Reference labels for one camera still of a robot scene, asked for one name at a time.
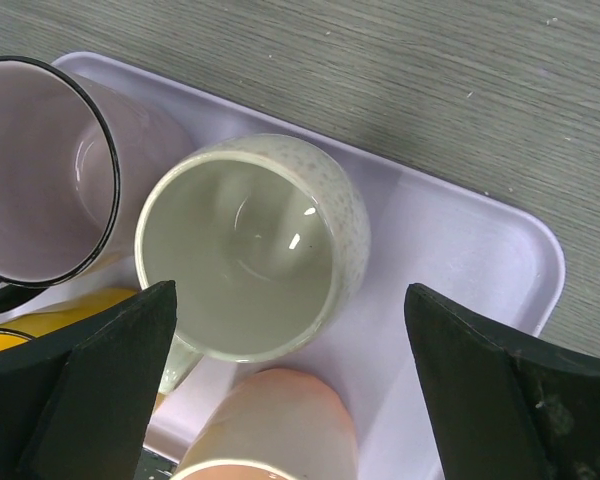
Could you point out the lavender plastic tray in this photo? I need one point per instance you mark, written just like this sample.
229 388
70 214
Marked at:
490 257

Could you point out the yellow mug black handle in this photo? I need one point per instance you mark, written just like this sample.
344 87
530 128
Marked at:
55 315

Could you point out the cream speckled mug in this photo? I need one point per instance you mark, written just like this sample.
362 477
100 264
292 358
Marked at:
266 239

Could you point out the purple mug black handle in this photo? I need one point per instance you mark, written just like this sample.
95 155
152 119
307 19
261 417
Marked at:
77 163

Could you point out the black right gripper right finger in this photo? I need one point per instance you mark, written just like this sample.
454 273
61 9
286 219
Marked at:
502 404

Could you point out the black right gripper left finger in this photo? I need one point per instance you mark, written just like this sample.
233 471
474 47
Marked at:
32 447

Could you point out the pink mug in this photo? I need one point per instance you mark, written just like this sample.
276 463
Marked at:
276 424

